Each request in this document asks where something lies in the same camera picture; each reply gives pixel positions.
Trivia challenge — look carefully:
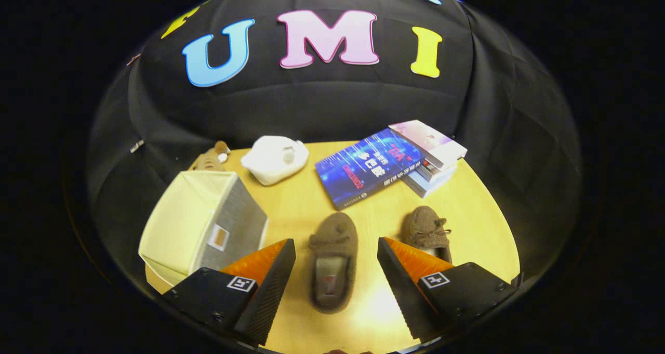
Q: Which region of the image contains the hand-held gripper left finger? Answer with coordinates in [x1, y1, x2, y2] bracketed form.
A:
[162, 238, 297, 347]

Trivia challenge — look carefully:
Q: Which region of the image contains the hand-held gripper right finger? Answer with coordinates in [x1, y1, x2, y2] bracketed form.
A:
[377, 237, 520, 343]

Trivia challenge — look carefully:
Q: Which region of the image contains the brown fuzzy slipper shoe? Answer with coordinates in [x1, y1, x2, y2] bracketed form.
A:
[403, 205, 453, 264]
[308, 212, 358, 314]

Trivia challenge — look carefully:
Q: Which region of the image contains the grey fabric storage box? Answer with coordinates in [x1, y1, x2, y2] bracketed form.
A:
[138, 171, 269, 287]

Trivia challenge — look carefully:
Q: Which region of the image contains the light blue book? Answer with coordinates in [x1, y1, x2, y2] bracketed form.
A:
[401, 167, 458, 198]

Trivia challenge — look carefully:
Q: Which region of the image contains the white book with red spine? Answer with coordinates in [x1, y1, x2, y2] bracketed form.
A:
[416, 159, 459, 182]

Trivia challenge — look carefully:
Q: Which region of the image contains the blue paperback book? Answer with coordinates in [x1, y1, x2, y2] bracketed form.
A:
[315, 128, 427, 211]

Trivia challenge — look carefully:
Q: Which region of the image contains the white plush toy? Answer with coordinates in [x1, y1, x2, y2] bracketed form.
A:
[241, 136, 310, 186]

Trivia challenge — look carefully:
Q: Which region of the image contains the brown plush toy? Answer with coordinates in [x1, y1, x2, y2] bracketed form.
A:
[193, 140, 231, 172]

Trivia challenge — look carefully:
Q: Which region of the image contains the pink and white book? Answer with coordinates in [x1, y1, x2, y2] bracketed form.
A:
[389, 120, 468, 171]

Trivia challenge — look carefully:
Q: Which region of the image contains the black backdrop cloth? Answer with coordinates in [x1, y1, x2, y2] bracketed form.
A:
[86, 0, 581, 292]

